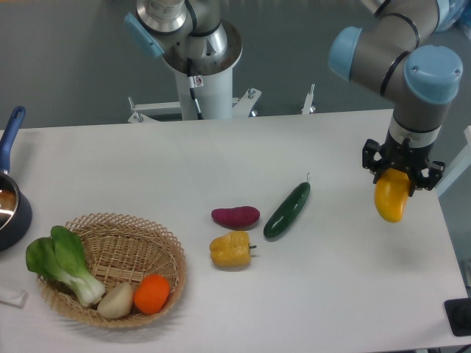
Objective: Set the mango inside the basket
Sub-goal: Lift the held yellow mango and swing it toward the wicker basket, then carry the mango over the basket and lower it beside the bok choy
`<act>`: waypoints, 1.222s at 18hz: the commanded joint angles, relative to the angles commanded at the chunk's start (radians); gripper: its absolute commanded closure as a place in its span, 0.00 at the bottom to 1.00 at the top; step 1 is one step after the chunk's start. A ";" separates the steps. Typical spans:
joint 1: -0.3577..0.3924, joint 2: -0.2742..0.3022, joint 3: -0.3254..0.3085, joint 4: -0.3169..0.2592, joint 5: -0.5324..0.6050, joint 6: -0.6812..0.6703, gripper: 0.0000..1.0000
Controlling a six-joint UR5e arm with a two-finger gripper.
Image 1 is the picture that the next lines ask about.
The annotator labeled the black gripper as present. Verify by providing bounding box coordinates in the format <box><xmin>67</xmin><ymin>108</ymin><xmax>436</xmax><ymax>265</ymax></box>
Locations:
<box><xmin>361</xmin><ymin>126</ymin><xmax>445</xmax><ymax>197</ymax></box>

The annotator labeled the yellow mango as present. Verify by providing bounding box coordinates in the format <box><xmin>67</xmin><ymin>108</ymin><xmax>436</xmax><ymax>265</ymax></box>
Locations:
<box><xmin>374</xmin><ymin>168</ymin><xmax>411</xmax><ymax>223</ymax></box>

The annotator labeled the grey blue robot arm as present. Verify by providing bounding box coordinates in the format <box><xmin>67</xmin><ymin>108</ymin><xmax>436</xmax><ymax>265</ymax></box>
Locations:
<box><xmin>328</xmin><ymin>1</ymin><xmax>464</xmax><ymax>195</ymax></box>

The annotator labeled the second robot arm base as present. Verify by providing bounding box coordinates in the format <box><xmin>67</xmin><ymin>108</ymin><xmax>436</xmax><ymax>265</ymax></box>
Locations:
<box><xmin>124</xmin><ymin>1</ymin><xmax>243</xmax><ymax>76</ymax></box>

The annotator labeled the woven wicker basket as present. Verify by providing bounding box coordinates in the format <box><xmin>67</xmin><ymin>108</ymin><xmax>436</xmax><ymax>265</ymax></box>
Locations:
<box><xmin>37</xmin><ymin>213</ymin><xmax>186</xmax><ymax>329</ymax></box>

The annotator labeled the dark green cucumber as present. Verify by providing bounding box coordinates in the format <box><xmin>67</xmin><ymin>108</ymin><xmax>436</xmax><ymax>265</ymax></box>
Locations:
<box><xmin>263</xmin><ymin>174</ymin><xmax>311</xmax><ymax>240</ymax></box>

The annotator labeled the black device at table edge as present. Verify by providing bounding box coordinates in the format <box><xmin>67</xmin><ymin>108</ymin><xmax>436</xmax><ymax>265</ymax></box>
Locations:
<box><xmin>444</xmin><ymin>298</ymin><xmax>471</xmax><ymax>337</ymax></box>

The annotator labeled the purple sweet potato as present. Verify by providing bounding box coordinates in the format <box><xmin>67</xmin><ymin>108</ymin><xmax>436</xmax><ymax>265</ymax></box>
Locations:
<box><xmin>210</xmin><ymin>206</ymin><xmax>261</xmax><ymax>229</ymax></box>

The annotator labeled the yellow bell pepper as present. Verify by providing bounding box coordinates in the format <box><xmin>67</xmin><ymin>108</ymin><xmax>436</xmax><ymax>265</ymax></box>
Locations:
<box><xmin>209</xmin><ymin>231</ymin><xmax>254</xmax><ymax>268</ymax></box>

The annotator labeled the orange fruit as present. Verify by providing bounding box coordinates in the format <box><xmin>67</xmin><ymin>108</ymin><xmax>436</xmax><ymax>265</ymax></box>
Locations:
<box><xmin>133</xmin><ymin>274</ymin><xmax>170</xmax><ymax>315</ymax></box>

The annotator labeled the beige potato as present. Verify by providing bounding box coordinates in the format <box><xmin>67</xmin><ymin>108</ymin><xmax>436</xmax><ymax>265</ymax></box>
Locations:
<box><xmin>97</xmin><ymin>282</ymin><xmax>134</xmax><ymax>319</ymax></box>

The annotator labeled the green bok choy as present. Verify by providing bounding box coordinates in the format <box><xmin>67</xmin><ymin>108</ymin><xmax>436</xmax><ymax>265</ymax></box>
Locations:
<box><xmin>26</xmin><ymin>226</ymin><xmax>105</xmax><ymax>307</ymax></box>

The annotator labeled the dark blue saucepan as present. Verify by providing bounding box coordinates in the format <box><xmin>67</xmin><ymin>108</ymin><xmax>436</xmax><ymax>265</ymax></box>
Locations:
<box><xmin>1</xmin><ymin>106</ymin><xmax>32</xmax><ymax>251</ymax></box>

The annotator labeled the clear plastic piece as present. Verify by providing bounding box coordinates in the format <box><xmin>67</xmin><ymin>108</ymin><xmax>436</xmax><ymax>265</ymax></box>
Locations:
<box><xmin>0</xmin><ymin>286</ymin><xmax>28</xmax><ymax>309</ymax></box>

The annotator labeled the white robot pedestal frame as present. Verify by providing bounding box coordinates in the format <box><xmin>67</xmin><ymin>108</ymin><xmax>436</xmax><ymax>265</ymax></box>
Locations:
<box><xmin>127</xmin><ymin>65</ymin><xmax>317</xmax><ymax>124</ymax></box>

